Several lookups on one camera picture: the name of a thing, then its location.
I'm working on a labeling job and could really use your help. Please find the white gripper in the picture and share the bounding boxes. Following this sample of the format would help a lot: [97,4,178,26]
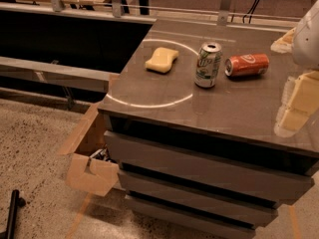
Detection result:
[270,0,319,137]

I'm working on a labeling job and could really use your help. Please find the green white 7up can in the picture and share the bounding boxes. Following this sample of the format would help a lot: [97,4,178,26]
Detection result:
[194,42,222,88]

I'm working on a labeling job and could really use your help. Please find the orange soda can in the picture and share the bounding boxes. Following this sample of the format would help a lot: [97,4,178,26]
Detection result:
[225,54,269,77]

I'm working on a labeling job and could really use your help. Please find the grey drawer cabinet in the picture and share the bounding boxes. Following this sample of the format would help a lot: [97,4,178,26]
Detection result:
[100,24,318,239]

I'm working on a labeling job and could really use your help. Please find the yellow sponge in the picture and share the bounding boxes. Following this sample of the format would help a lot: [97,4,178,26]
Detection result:
[145,47,178,74]

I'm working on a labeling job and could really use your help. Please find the brown cardboard box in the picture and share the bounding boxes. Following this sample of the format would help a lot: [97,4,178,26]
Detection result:
[57,101,119,196]

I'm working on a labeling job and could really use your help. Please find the black pole on floor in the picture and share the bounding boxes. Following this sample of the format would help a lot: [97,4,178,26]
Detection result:
[0,189,26,239]

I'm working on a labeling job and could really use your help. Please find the black hanging cables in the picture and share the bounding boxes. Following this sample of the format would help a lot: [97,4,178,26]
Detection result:
[241,0,267,24]

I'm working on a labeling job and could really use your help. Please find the metal railing frame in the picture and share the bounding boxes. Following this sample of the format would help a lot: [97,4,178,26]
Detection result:
[0,0,319,95]

